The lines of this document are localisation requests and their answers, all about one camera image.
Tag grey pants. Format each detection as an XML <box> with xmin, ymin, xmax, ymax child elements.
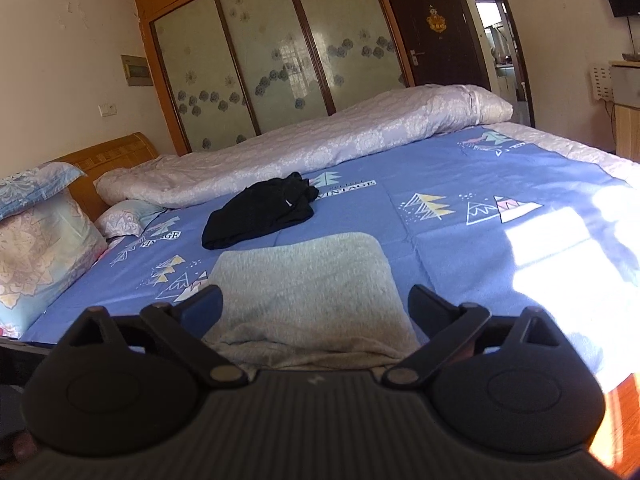
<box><xmin>202</xmin><ymin>232</ymin><xmax>422</xmax><ymax>369</ymax></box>

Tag gold door ornament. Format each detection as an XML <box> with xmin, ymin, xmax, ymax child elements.
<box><xmin>426</xmin><ymin>5</ymin><xmax>448</xmax><ymax>37</ymax></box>

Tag wooden wardrobe with floral doors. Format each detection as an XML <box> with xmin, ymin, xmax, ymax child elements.
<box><xmin>127</xmin><ymin>0</ymin><xmax>416</xmax><ymax>157</ymax></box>

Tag light wooden cabinet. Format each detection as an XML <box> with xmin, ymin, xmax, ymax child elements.
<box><xmin>609</xmin><ymin>59</ymin><xmax>640</xmax><ymax>163</ymax></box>

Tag dark brown door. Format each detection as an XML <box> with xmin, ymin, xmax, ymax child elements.
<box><xmin>372</xmin><ymin>0</ymin><xmax>493</xmax><ymax>91</ymax></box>

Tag small white floral pillow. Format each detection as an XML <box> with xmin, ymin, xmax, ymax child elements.
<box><xmin>93</xmin><ymin>198</ymin><xmax>167</xmax><ymax>239</ymax></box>

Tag blue printed bedsheet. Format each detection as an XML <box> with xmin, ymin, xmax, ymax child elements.
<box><xmin>22</xmin><ymin>127</ymin><xmax>640</xmax><ymax>397</ymax></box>

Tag wooden headboard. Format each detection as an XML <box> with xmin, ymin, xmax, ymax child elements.
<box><xmin>50</xmin><ymin>132</ymin><xmax>162</xmax><ymax>223</ymax></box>

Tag white perforated box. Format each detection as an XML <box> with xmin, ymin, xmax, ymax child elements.
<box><xmin>589</xmin><ymin>62</ymin><xmax>614</xmax><ymax>104</ymax></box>

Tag large floral pillow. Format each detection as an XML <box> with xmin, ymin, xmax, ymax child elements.
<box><xmin>0</xmin><ymin>189</ymin><xmax>109</xmax><ymax>339</ymax></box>

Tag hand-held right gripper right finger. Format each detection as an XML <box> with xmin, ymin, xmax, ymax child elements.
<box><xmin>382</xmin><ymin>284</ymin><xmax>561</xmax><ymax>389</ymax></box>

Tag black garment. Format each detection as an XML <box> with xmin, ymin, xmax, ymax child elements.
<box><xmin>201</xmin><ymin>172</ymin><xmax>321</xmax><ymax>251</ymax></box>

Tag wall electrical panel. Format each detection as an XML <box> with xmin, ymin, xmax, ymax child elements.
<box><xmin>121</xmin><ymin>53</ymin><xmax>153</xmax><ymax>87</ymax></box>

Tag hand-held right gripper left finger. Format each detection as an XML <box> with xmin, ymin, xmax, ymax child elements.
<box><xmin>60</xmin><ymin>284</ymin><xmax>249</xmax><ymax>389</ymax></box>

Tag blue floral pillow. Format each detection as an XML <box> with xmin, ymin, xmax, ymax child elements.
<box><xmin>0</xmin><ymin>161</ymin><xmax>87</xmax><ymax>222</ymax></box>

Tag grey box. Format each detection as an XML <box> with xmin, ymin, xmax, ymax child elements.
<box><xmin>610</xmin><ymin>65</ymin><xmax>640</xmax><ymax>109</ymax></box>

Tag white patterned quilt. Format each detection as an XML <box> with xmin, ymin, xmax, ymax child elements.
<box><xmin>94</xmin><ymin>84</ymin><xmax>515</xmax><ymax>209</ymax></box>

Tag white mattress cover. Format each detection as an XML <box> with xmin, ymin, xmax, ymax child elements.
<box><xmin>482</xmin><ymin>121</ymin><xmax>640</xmax><ymax>188</ymax></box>

